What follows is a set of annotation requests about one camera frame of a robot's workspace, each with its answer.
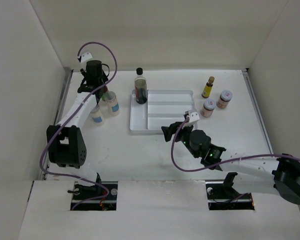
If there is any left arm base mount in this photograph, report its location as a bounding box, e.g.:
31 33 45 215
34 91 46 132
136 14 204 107
67 181 118 211

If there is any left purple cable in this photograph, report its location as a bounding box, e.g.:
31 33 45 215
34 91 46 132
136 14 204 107
38 41 118 210

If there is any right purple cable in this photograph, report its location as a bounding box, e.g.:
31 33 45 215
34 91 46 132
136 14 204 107
170 117 300 173

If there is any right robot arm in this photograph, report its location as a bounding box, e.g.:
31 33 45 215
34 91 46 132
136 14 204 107
161 121 300 206

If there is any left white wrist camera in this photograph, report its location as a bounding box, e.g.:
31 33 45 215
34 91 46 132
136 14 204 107
77 51 93 64

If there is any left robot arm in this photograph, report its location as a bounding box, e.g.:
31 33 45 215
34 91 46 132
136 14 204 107
46 60 108 200

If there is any white granule jar blue label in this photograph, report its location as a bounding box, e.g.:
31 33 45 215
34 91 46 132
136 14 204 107
104 91 120 116

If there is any dark soy sauce bottle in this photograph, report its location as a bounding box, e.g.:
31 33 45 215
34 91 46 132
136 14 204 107
134 67 148 105

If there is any orange spice jar front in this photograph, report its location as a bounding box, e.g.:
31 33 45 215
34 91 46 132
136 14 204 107
200 98 216 118

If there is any orange spice jar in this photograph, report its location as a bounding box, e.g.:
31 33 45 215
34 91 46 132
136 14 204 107
200 98 216 118
216 90 233 109

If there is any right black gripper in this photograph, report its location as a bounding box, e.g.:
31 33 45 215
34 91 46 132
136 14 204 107
161 120 200 158

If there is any orange spice jar back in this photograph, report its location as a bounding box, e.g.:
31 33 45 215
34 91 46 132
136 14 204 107
216 90 233 109

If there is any purple cable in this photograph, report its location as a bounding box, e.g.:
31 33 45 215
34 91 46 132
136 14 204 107
170 117 300 173
38 41 118 210

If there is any white divided organizer tray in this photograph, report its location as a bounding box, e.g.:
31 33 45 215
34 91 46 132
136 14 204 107
129 89 195 135

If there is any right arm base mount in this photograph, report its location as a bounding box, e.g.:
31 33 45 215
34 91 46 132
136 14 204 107
205 172 255 211

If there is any small yellow oil bottle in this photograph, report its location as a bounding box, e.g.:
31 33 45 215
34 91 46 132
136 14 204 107
201 76 215 98

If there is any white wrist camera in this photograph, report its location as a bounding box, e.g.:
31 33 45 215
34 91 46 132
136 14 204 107
77 51 93 64
184 109 200 127

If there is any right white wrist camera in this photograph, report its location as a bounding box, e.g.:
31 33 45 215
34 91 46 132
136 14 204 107
184 109 200 127

